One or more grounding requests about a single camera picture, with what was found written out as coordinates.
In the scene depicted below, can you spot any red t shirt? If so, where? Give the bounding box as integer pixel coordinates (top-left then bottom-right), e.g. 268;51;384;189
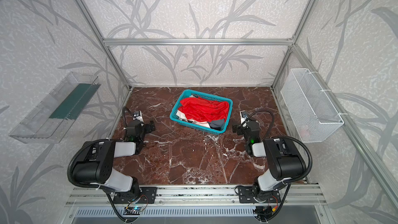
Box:
178;97;230;122

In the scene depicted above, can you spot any teal plastic laundry basket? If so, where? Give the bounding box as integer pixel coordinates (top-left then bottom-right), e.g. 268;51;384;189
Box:
170;89;233;135

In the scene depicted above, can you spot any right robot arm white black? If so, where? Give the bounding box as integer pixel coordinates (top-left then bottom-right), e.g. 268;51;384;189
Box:
232;121;313;204

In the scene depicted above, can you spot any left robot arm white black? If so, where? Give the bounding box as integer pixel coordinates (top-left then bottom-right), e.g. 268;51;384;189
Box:
67;119;155;201

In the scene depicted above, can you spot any white t shirt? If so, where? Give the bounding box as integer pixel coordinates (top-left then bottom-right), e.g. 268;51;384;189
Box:
183;119;210;128

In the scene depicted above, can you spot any grey t shirt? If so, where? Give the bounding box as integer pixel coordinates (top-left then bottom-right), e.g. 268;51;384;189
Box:
208;119;226;131

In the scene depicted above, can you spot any green circuit board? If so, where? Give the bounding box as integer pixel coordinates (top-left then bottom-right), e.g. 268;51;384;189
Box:
123;206;146;216

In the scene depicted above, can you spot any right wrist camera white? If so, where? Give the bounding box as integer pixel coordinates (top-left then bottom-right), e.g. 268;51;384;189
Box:
239;111;249;124

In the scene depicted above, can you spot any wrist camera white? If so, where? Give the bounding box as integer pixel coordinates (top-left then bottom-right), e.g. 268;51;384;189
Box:
132;111;144;122
239;111;249;124

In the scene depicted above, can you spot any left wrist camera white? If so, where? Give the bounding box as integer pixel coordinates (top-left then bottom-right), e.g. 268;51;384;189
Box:
132;111;144;122

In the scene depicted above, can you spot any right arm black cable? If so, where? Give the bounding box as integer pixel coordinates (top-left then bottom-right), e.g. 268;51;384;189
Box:
247;108;313;184

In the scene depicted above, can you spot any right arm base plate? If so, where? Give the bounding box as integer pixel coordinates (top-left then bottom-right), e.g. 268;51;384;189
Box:
234;185;281;205

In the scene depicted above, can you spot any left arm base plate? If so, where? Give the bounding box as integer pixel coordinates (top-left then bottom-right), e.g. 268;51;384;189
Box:
113;187;157;204

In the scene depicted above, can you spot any white wire mesh basket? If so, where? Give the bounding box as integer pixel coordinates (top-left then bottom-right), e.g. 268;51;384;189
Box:
280;68;344;143

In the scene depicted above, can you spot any clear acrylic wall shelf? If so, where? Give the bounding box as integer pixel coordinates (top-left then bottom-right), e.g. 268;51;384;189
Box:
9;72;101;144

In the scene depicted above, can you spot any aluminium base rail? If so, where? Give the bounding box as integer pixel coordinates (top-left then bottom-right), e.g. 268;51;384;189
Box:
65;184;327;207

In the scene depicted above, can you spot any aluminium frame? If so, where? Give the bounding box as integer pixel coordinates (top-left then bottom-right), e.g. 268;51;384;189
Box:
73;0;398;207

